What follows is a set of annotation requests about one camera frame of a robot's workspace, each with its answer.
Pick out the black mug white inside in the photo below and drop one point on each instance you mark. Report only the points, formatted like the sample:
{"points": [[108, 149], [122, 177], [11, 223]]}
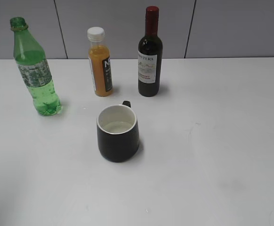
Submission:
{"points": [[117, 132]]}

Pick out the green sprite bottle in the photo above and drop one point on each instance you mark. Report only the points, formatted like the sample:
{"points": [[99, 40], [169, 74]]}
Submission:
{"points": [[34, 69]]}

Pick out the orange juice bottle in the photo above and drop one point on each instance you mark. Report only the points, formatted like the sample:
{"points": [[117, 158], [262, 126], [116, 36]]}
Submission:
{"points": [[99, 60]]}

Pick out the dark red wine bottle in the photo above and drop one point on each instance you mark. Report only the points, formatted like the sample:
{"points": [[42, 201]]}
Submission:
{"points": [[150, 55]]}

